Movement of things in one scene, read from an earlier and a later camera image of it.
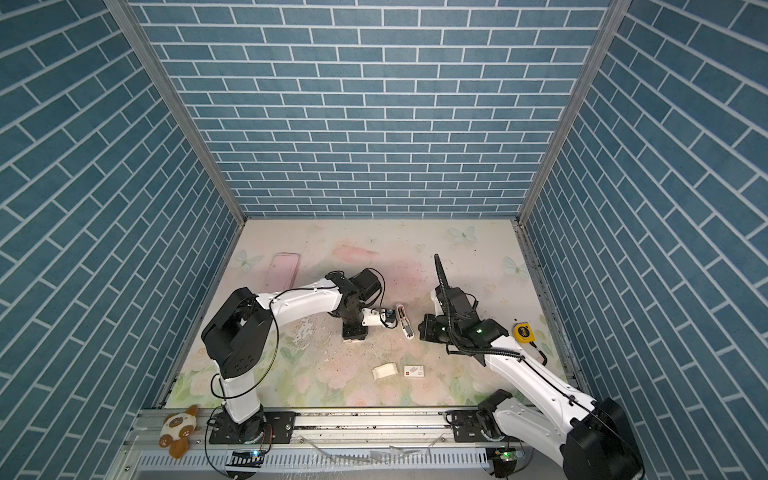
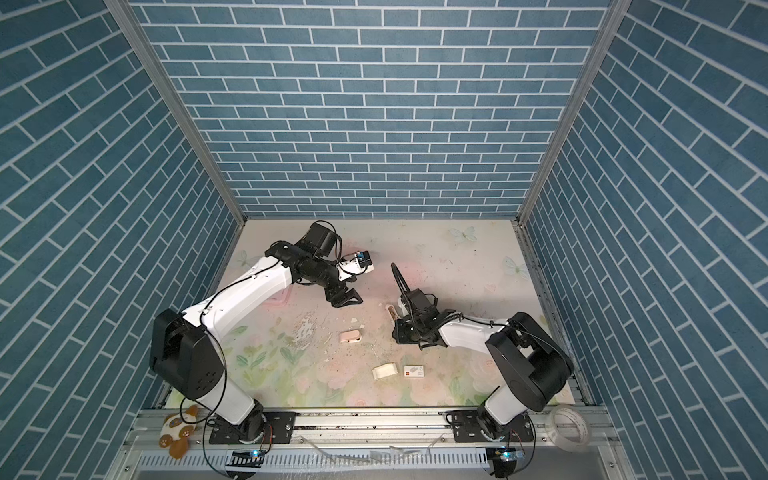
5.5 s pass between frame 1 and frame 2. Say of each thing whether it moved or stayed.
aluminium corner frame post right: stayed
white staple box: stayed
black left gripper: moved
